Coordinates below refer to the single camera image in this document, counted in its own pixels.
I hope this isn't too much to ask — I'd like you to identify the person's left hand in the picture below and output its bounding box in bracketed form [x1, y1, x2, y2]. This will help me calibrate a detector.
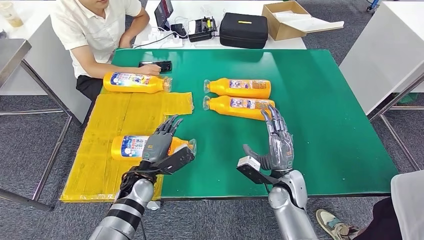
[119, 34, 133, 50]

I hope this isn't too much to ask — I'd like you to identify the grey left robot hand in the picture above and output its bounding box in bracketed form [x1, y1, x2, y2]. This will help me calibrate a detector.
[141, 114, 184, 164]

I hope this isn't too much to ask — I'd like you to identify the person's right hand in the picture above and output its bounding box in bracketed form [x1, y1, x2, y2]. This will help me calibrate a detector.
[137, 63, 163, 77]

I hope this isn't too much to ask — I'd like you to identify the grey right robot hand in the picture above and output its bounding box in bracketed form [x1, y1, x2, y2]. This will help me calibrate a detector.
[242, 104, 295, 173]

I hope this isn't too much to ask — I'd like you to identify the orange detergent bottle clear cap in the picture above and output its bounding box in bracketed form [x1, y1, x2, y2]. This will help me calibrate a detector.
[102, 71, 173, 94]
[110, 135, 197, 162]
[203, 78, 272, 100]
[202, 95, 276, 121]

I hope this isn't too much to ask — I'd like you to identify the black smartphone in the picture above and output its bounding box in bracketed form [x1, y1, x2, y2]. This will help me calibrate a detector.
[138, 60, 173, 73]

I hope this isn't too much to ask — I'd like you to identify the person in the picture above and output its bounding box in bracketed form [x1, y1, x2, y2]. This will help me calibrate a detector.
[315, 169, 424, 240]
[50, 0, 163, 102]

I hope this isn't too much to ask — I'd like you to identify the white power strip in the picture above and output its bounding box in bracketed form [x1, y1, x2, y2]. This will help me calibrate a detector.
[133, 27, 184, 50]

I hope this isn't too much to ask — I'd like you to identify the black tablet computer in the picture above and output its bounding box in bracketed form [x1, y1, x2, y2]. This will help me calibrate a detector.
[154, 0, 174, 32]

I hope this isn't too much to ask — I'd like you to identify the black power adapter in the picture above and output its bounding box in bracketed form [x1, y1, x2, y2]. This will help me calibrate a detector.
[170, 23, 188, 39]

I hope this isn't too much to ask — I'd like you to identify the yellow plastic sheet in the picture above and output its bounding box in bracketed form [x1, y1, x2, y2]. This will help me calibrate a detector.
[59, 87, 195, 204]

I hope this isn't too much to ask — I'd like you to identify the white table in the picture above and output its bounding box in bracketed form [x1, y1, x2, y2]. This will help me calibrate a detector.
[133, 0, 307, 51]
[0, 0, 92, 125]
[339, 0, 424, 172]

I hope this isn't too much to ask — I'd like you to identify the black zip carrying case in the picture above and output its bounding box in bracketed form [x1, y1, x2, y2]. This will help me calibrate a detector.
[219, 12, 269, 50]

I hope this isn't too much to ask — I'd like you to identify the steel table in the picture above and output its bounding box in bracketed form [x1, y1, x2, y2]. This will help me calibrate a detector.
[0, 39, 74, 213]

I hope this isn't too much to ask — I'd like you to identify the open cardboard box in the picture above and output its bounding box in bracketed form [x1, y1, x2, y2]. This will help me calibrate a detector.
[261, 0, 308, 41]

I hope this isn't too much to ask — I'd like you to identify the plastic drink cup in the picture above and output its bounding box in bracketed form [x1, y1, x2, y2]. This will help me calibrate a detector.
[0, 0, 25, 28]

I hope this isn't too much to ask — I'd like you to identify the white paper sheet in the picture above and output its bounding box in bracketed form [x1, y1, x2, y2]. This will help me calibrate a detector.
[272, 11, 345, 34]

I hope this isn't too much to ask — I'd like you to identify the green plastic crate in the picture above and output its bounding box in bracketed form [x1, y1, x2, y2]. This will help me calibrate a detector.
[397, 92, 419, 104]

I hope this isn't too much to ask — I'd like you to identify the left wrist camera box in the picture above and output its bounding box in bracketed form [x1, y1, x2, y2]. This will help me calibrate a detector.
[155, 145, 196, 176]

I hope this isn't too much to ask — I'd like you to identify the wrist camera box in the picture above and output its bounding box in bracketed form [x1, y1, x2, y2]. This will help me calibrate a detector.
[236, 155, 282, 186]
[155, 145, 196, 176]

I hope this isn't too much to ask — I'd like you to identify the black power cable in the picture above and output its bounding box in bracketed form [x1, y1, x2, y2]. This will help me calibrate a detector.
[133, 31, 181, 50]

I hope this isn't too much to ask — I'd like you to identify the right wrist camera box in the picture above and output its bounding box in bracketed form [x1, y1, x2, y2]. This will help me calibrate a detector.
[236, 155, 282, 186]

